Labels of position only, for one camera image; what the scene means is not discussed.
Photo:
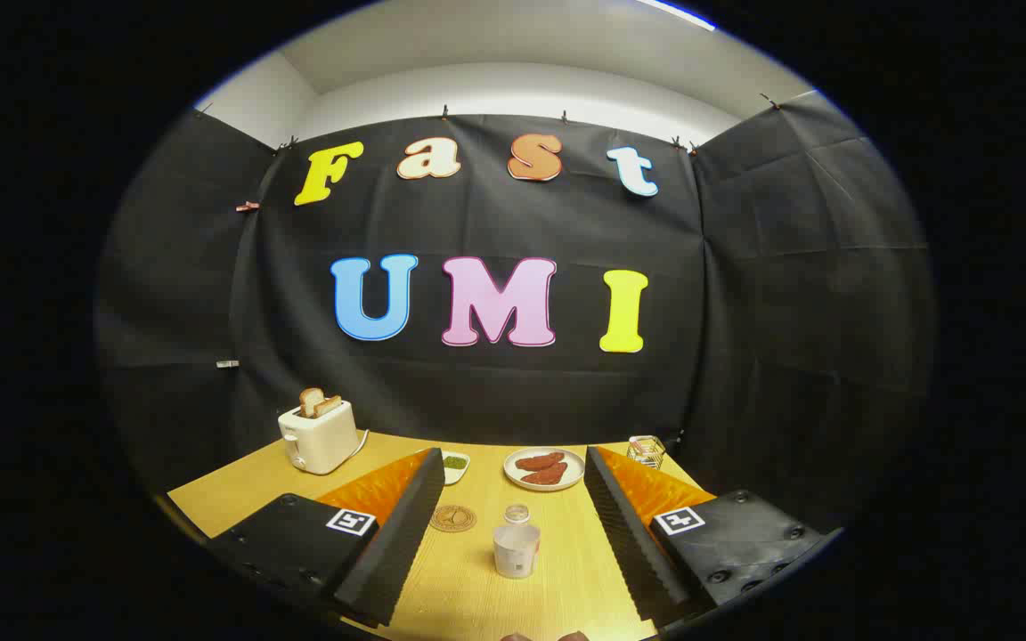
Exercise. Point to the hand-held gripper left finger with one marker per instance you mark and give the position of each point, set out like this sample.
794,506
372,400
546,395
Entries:
397,543

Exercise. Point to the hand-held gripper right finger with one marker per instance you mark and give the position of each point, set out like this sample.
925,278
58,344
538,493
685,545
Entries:
633,543

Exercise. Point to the round cork coaster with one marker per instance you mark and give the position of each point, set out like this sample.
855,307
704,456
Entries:
452,518

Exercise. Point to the clear plastic juice bottle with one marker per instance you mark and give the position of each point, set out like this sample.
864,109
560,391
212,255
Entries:
516,547

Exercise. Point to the wooden table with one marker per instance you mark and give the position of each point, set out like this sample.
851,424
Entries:
477,592

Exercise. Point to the white round plate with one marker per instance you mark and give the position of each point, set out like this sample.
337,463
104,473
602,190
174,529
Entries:
566,476

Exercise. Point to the white divided seed dish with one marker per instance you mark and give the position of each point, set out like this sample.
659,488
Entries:
455,463

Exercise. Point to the red meat patty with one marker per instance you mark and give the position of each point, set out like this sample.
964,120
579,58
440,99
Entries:
538,461
549,475

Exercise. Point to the cream toaster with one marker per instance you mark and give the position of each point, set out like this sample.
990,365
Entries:
321,441

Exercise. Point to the toast slice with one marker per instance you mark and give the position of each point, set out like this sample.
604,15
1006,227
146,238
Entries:
330,405
308,402

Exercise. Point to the black backdrop cloth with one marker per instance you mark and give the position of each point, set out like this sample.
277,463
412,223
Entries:
477,392

